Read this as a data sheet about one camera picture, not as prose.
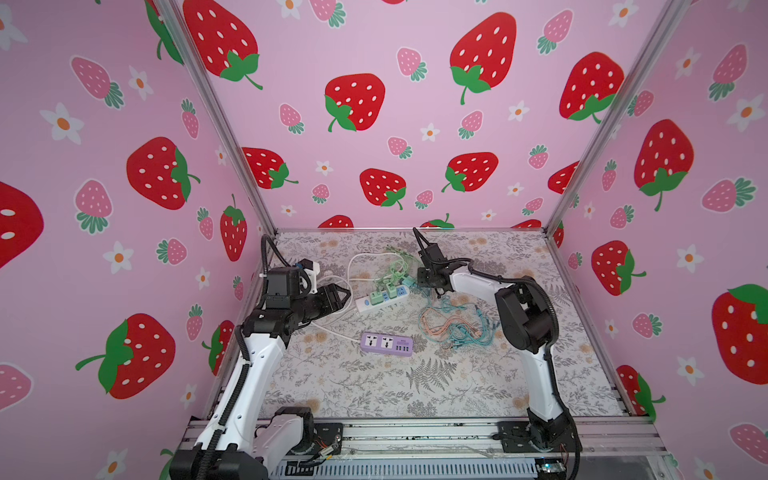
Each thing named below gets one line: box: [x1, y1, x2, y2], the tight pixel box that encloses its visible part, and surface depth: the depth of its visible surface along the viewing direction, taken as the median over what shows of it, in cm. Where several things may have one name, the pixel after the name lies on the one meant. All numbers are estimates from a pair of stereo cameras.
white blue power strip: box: [355, 285, 411, 313], surface depth 100 cm
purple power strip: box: [359, 332, 414, 357], surface depth 90 cm
